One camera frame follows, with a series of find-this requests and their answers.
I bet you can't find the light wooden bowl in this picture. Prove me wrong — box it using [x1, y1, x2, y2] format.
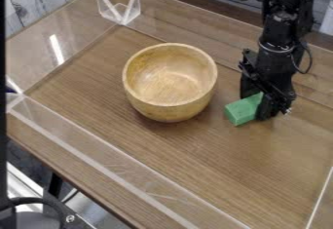
[122, 43, 219, 123]

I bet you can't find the clear acrylic enclosure wall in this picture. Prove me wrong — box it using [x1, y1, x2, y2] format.
[7, 0, 333, 229]

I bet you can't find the black vertical pole at left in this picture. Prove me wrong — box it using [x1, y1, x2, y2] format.
[0, 0, 9, 210]

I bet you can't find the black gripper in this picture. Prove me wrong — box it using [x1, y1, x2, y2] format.
[239, 43, 299, 121]

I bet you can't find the blue object behind acrylic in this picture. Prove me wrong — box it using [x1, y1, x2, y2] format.
[7, 86, 18, 94]

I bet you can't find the black metal bracket with screw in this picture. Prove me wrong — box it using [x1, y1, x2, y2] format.
[42, 201, 97, 229]

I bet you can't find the green rectangular block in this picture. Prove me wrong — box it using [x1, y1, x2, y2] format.
[224, 93, 263, 126]

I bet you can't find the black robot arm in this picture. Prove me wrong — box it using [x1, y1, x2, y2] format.
[239, 0, 315, 121]

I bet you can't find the black table leg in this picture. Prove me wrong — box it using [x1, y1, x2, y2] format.
[49, 173, 65, 198]

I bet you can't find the black cable loop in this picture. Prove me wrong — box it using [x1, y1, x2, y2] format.
[0, 196, 71, 229]

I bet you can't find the white object at right edge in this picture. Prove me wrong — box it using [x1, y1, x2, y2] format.
[320, 0, 333, 36]

